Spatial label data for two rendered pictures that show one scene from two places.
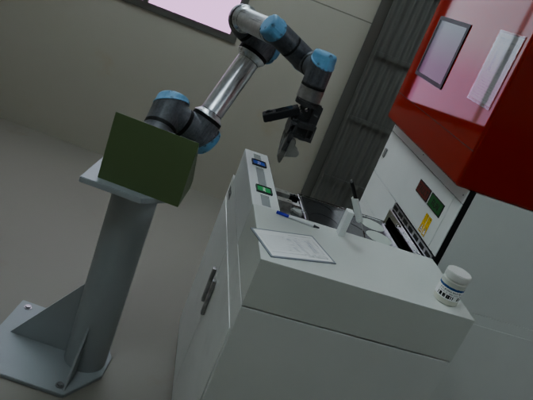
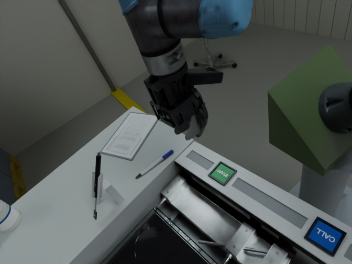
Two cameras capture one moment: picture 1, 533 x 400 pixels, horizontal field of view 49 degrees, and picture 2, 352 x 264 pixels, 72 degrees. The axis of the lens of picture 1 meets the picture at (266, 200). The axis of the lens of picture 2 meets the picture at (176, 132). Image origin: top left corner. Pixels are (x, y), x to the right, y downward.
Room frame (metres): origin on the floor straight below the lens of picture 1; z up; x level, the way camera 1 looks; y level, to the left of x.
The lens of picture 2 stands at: (2.17, -0.15, 1.52)
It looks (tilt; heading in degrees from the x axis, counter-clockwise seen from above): 43 degrees down; 165
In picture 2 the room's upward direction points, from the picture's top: 23 degrees counter-clockwise
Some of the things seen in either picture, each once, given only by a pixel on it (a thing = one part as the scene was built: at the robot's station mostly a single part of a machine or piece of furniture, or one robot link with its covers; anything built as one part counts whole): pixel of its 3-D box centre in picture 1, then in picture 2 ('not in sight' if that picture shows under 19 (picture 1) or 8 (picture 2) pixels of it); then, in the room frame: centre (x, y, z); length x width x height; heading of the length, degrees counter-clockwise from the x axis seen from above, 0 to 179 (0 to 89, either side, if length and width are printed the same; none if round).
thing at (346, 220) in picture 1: (353, 217); (103, 192); (1.71, -0.27, 1.03); 0.06 x 0.04 x 0.13; 102
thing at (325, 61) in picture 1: (319, 69); (150, 12); (1.79, 0.00, 1.40); 0.09 x 0.08 x 0.11; 28
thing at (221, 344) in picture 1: (277, 344); not in sight; (1.87, -0.23, 0.41); 0.96 x 0.64 x 0.82; 12
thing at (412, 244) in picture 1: (402, 244); not in sight; (2.03, -0.52, 0.89); 0.44 x 0.02 x 0.10; 12
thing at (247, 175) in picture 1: (254, 194); (265, 212); (1.96, 0.05, 0.89); 0.55 x 0.09 x 0.14; 12
